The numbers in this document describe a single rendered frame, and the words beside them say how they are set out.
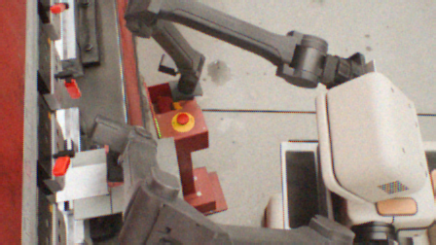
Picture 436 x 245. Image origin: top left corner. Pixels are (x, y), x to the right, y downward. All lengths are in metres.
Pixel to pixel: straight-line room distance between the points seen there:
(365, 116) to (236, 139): 1.54
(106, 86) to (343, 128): 0.85
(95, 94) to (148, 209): 0.95
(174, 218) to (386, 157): 0.40
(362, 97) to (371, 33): 2.00
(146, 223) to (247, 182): 1.70
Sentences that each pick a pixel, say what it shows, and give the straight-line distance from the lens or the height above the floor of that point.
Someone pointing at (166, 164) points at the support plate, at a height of 1.00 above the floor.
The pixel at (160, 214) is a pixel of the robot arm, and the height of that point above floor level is 1.55.
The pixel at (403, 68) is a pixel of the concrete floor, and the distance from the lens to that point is 2.80.
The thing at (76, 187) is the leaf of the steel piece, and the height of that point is 1.00.
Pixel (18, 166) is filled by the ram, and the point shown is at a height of 1.42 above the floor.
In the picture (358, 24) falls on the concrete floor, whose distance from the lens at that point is 2.92.
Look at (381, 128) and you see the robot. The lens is 0.87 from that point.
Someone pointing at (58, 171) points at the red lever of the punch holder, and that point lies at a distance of 0.92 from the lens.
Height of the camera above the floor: 2.10
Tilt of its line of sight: 60 degrees down
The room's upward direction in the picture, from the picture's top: 1 degrees counter-clockwise
